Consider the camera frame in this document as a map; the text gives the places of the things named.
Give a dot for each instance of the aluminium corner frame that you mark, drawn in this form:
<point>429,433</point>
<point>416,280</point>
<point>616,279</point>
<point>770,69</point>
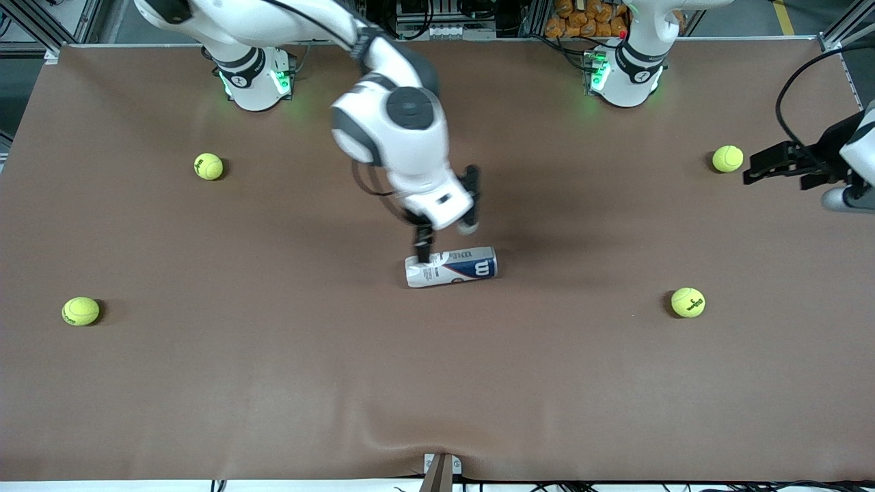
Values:
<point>829,42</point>
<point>87,17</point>

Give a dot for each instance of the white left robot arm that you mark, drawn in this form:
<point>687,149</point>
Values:
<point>625,75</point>

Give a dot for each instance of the black electronics unit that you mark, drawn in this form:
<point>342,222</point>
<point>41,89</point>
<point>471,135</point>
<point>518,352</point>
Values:
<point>424,10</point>

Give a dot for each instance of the aluminium frame post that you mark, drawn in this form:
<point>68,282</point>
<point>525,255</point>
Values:
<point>534,17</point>

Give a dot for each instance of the pile of orange objects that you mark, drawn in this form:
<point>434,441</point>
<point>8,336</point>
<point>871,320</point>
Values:
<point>581,17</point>

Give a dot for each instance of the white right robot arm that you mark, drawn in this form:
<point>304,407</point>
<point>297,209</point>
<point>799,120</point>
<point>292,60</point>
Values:
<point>410,150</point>

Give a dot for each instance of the white and blue tennis can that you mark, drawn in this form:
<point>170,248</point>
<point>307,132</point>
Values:
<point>465,268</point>

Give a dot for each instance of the white power strip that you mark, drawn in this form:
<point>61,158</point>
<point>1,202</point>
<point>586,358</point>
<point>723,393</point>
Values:
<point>451,31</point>

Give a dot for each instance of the yellow-green tennis ball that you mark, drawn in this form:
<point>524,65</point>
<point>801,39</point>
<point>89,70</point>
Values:
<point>728,158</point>
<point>208,166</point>
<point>81,311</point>
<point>688,302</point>

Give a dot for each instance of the brown table mat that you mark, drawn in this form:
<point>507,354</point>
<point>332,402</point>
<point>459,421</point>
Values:
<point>437,355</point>

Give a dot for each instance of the grey metal mount bracket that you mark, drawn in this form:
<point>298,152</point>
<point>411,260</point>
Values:
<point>441,471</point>

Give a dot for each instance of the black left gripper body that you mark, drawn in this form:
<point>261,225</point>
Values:
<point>826,152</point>

